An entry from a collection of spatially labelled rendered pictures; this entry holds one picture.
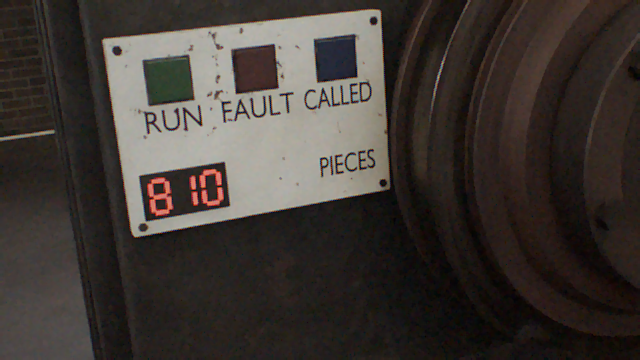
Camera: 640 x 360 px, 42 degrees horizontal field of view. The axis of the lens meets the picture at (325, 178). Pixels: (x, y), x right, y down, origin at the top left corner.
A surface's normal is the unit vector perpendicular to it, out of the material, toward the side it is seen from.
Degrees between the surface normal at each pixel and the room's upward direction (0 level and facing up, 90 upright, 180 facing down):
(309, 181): 90
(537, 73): 66
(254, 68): 90
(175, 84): 90
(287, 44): 90
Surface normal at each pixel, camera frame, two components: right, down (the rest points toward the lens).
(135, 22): 0.35, 0.24
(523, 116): -0.66, 0.02
